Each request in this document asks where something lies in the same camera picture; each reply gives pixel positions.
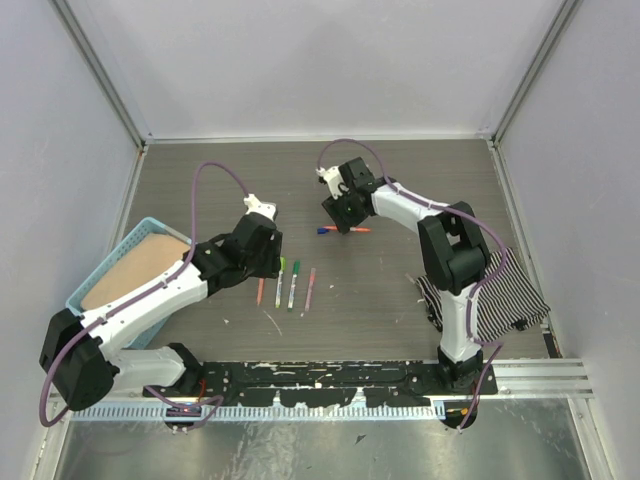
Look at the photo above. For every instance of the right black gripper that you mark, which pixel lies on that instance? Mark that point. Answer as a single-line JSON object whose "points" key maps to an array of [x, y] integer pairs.
{"points": [[343, 221]]}

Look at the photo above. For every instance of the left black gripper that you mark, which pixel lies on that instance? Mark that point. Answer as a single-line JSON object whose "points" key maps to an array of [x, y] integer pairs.
{"points": [[271, 268]]}

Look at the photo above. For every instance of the orange white marker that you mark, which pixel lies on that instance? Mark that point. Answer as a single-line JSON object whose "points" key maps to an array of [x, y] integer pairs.
{"points": [[351, 229]]}

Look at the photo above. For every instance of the orange slim pen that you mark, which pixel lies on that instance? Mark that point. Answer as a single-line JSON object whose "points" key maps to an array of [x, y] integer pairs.
{"points": [[260, 292]]}

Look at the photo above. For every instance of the white marker lime end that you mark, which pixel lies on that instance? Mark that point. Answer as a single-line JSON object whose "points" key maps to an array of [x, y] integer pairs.
{"points": [[279, 284]]}

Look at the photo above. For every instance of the white marker green end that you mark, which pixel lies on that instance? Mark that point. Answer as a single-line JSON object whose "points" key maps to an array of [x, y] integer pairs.
{"points": [[293, 284]]}

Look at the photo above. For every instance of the pink highlighter pen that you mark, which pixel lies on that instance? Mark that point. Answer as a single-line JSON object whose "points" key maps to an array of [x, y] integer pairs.
{"points": [[310, 288]]}

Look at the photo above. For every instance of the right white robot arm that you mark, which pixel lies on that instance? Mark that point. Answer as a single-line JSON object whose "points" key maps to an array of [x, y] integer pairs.
{"points": [[454, 254]]}

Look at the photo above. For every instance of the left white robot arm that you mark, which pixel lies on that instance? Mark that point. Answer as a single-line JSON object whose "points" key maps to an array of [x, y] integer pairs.
{"points": [[87, 356]]}

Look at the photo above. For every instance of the light blue plastic basket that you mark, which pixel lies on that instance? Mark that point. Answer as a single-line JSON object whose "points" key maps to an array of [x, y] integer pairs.
{"points": [[119, 328]]}

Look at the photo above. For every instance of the striped black white cloth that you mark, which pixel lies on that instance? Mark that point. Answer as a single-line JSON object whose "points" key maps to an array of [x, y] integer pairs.
{"points": [[509, 302]]}

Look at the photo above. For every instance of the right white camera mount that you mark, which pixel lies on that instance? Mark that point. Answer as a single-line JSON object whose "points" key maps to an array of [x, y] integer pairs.
{"points": [[333, 179]]}

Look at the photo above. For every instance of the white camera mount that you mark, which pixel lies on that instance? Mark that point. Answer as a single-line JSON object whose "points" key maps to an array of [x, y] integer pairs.
{"points": [[254, 205], [333, 179]]}

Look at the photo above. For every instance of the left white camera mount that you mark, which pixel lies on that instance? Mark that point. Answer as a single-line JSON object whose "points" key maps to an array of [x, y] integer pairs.
{"points": [[254, 205]]}

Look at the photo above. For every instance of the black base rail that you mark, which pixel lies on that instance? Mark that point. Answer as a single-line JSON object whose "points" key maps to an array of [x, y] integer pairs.
{"points": [[320, 384]]}

